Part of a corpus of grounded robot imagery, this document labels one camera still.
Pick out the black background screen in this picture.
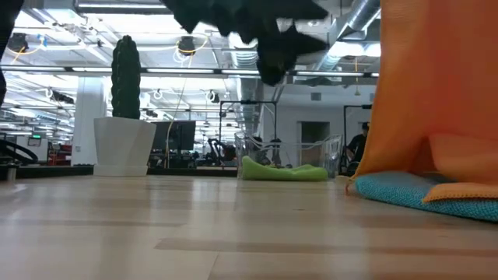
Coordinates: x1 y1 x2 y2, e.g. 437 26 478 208
150 120 197 169

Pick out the blue microfiber towel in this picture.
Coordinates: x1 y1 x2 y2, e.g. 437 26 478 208
354 170 498 223

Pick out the orange microfiber towel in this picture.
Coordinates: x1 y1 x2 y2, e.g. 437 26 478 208
345 0 498 187

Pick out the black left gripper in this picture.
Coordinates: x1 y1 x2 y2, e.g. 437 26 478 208
161 0 330 87

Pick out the green cactus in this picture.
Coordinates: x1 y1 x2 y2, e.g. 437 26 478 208
110 35 142 120

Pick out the black ceiling dome camera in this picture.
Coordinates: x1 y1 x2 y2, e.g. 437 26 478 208
177 36 197 55

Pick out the black curved hose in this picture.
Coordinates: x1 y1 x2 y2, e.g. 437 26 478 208
0 138 40 166

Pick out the white hexagonal pot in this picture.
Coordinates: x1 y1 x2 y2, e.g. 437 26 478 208
93 116 157 177

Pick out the overhead light bar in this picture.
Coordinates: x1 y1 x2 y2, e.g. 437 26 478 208
0 65 381 79

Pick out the person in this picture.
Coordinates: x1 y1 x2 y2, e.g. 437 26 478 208
345 122 370 166

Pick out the clear plastic bin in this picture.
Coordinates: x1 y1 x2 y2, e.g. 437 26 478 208
234 131 343 180

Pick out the black rig frame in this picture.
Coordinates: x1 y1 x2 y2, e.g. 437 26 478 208
342 103 374 172
219 100 278 137

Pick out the green microfiber towel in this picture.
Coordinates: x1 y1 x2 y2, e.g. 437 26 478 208
240 155 329 182

